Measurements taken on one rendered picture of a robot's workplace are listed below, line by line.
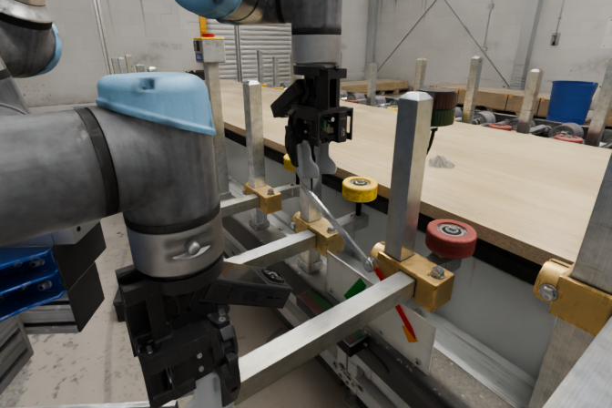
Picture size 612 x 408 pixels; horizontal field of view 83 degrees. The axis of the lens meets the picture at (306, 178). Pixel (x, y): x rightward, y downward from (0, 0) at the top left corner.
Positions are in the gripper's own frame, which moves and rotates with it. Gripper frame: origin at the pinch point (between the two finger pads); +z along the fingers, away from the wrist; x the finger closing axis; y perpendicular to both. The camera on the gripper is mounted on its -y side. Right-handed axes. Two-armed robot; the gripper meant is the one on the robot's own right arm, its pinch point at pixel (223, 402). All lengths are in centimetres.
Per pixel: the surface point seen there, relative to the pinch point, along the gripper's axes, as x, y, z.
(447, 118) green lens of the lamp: -1.1, -37.9, -27.3
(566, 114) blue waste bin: -154, -586, 55
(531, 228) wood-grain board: 7, -55, -7
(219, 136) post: -78, -34, -10
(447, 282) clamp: 5.0, -34.4, -3.7
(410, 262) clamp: -1.1, -33.2, -4.4
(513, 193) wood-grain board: -2, -68, -7
